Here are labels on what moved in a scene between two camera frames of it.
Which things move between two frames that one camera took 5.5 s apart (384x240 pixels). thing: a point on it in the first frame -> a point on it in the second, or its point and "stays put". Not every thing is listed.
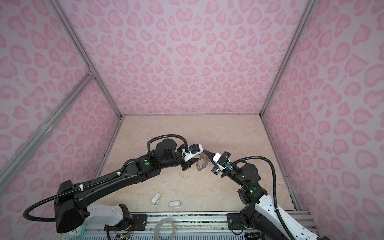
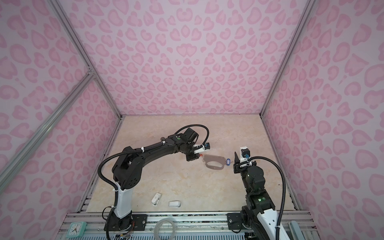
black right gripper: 216,169 -> 236,162
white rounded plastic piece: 175,204 stays put
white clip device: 156,199 stays put
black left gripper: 189,163 -> 196,156
